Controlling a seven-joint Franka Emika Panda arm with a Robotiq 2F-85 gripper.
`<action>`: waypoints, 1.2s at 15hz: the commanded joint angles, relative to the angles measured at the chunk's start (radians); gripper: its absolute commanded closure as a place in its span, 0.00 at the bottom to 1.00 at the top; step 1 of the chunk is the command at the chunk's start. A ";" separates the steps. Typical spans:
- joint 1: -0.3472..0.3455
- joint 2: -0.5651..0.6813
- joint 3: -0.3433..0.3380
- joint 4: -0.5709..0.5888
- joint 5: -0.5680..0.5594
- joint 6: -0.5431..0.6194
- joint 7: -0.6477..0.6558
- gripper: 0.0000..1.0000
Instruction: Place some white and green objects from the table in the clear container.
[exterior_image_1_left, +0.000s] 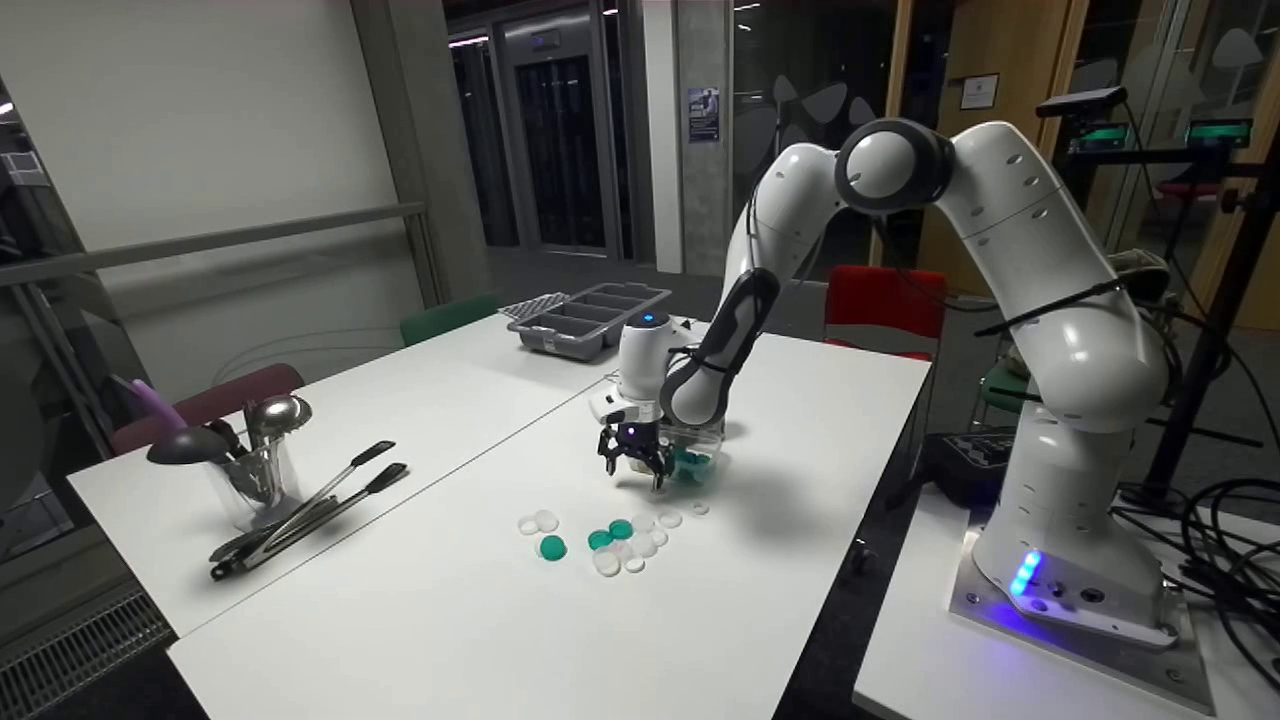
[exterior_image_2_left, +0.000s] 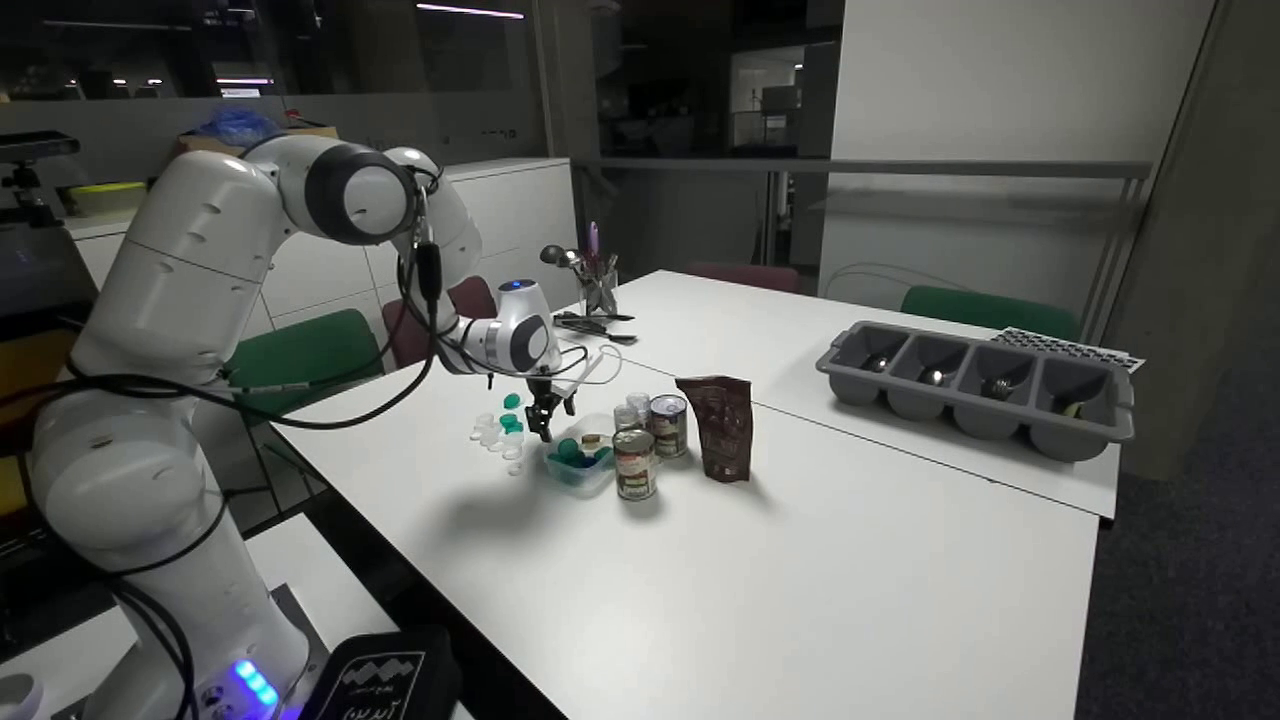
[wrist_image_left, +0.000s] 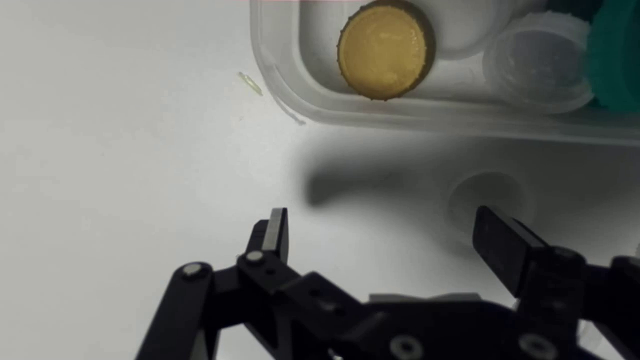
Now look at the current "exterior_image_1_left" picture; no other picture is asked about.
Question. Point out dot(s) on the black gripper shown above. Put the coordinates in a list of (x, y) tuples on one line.
[(632, 429)]

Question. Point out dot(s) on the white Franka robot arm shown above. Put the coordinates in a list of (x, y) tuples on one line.
[(1066, 345)]

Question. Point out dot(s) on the clear plastic container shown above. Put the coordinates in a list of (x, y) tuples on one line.
[(700, 468)]

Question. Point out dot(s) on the grey cutlery tray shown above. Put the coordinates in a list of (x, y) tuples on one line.
[(587, 321)]

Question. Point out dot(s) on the green chair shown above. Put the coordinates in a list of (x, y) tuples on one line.
[(447, 321)]

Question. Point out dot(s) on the red chair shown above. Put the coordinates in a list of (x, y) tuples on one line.
[(885, 305)]

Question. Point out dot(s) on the black control box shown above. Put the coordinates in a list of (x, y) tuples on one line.
[(963, 466)]

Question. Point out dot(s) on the metal ladle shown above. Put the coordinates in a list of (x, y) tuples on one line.
[(277, 417)]

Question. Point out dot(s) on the glass utensil holder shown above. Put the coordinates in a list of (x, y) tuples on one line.
[(275, 468)]

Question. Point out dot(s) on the black ladle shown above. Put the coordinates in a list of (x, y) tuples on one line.
[(180, 451)]

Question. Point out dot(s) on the grey handrail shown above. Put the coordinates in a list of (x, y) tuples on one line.
[(214, 244)]

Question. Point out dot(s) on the purple utensil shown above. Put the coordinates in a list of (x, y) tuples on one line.
[(159, 405)]

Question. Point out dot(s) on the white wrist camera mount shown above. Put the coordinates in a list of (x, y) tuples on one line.
[(614, 401)]

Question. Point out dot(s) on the small wall poster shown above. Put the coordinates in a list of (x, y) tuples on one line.
[(704, 116)]

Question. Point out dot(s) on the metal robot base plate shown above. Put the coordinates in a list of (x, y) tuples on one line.
[(1066, 632)]

